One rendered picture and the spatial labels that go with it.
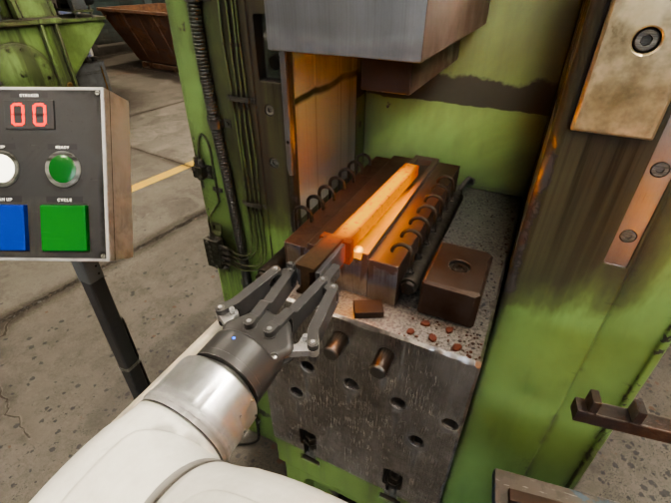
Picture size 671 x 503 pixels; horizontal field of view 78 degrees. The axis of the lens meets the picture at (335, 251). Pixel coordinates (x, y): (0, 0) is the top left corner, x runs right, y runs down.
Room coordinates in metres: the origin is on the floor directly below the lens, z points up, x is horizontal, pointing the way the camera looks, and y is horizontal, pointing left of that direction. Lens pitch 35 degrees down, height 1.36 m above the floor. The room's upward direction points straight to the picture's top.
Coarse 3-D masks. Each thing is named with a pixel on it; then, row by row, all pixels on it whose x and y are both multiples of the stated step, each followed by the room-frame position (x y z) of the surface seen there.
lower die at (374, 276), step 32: (384, 160) 0.92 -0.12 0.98; (352, 192) 0.76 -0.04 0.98; (416, 192) 0.73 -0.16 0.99; (320, 224) 0.63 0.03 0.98; (384, 224) 0.60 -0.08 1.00; (416, 224) 0.61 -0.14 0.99; (288, 256) 0.57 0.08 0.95; (384, 256) 0.51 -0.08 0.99; (352, 288) 0.52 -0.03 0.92; (384, 288) 0.49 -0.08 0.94
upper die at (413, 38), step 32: (288, 0) 0.56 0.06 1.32; (320, 0) 0.54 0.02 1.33; (352, 0) 0.52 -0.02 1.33; (384, 0) 0.51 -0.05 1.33; (416, 0) 0.49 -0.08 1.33; (448, 0) 0.57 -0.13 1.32; (480, 0) 0.77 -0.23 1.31; (288, 32) 0.56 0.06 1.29; (320, 32) 0.54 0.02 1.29; (352, 32) 0.52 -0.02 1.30; (384, 32) 0.50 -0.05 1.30; (416, 32) 0.49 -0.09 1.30; (448, 32) 0.59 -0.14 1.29
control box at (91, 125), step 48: (0, 96) 0.68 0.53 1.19; (48, 96) 0.68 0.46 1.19; (96, 96) 0.68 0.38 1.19; (0, 144) 0.64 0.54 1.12; (48, 144) 0.64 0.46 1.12; (96, 144) 0.64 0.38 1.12; (0, 192) 0.60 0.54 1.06; (48, 192) 0.60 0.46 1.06; (96, 192) 0.60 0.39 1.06; (96, 240) 0.56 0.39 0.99
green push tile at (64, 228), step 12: (48, 216) 0.58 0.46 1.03; (60, 216) 0.58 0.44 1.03; (72, 216) 0.57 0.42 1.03; (84, 216) 0.58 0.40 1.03; (48, 228) 0.57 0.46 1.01; (60, 228) 0.57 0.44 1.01; (72, 228) 0.57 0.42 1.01; (84, 228) 0.57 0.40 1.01; (48, 240) 0.56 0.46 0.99; (60, 240) 0.56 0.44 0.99; (72, 240) 0.56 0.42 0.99; (84, 240) 0.56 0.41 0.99
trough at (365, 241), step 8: (416, 160) 0.88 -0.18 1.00; (424, 160) 0.88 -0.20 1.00; (424, 168) 0.86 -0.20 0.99; (408, 192) 0.74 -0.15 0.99; (400, 200) 0.71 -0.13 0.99; (392, 208) 0.68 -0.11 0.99; (384, 216) 0.65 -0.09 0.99; (376, 224) 0.62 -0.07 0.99; (368, 232) 0.59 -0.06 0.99; (376, 232) 0.59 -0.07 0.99; (368, 240) 0.57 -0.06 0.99; (360, 256) 0.52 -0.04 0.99
